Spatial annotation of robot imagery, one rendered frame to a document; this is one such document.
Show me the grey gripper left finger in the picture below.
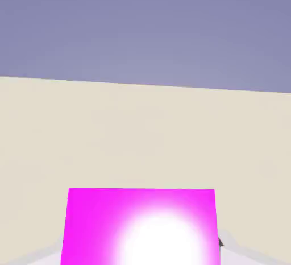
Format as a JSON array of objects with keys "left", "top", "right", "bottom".
[{"left": 13, "top": 235, "right": 65, "bottom": 265}]

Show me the small magenta cube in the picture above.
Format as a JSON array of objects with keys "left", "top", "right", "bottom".
[{"left": 60, "top": 187, "right": 222, "bottom": 265}]

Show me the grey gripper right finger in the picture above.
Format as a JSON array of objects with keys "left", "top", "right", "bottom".
[{"left": 217, "top": 229, "right": 282, "bottom": 265}]

